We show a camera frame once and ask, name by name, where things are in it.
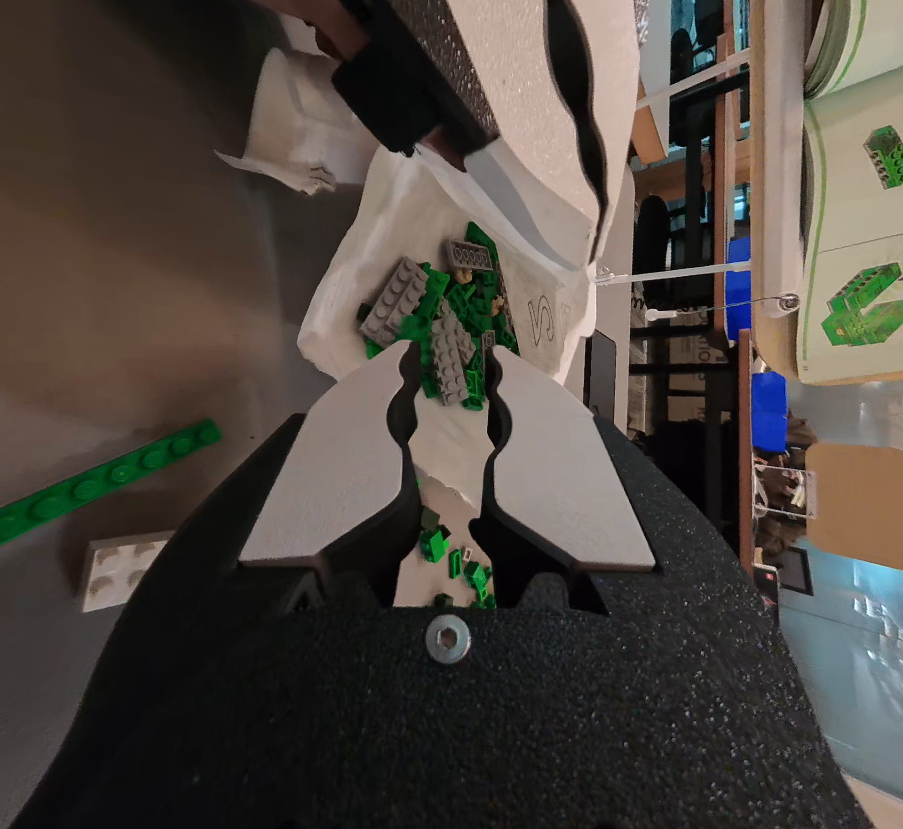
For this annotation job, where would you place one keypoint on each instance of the building instruction booklet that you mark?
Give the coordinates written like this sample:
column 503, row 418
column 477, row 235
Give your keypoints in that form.
column 846, row 172

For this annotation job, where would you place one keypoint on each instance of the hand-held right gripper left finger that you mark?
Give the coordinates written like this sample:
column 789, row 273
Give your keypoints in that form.
column 331, row 476

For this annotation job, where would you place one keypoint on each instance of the blue storage bin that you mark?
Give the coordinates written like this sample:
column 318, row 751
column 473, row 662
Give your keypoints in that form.
column 739, row 285
column 769, row 412

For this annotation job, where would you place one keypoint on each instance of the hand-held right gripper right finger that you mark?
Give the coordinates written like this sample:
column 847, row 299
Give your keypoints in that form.
column 564, row 483

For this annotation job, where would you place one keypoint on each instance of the pile of green grey bricks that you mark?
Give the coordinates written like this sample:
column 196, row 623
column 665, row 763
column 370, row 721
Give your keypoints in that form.
column 420, row 329

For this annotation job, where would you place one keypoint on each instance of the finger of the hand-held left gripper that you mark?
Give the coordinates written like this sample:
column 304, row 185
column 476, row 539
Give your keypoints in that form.
column 607, row 31
column 494, row 31

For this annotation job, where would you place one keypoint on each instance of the long grey brick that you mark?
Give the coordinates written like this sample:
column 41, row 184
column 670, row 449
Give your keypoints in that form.
column 395, row 303

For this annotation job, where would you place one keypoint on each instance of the torn white paper bag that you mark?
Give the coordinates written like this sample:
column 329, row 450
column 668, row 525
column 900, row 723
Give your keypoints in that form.
column 338, row 321

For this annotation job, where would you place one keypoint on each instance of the tan rounded divider panel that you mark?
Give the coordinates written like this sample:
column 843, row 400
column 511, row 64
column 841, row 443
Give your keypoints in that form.
column 853, row 490

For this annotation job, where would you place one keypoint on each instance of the white eight-stud brick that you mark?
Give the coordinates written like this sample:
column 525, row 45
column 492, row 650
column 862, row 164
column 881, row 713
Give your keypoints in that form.
column 116, row 571

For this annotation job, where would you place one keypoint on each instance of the dark grey plate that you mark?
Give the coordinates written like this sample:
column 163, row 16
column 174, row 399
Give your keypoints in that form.
column 467, row 255

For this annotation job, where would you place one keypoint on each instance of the wooden office table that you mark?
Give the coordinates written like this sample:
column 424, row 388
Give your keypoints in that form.
column 745, row 490
column 719, row 172

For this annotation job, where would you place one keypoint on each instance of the long green plate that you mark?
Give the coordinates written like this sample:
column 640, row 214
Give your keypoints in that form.
column 106, row 480

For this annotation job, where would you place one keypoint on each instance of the scatter of small green bricks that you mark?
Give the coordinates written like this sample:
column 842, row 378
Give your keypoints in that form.
column 432, row 543

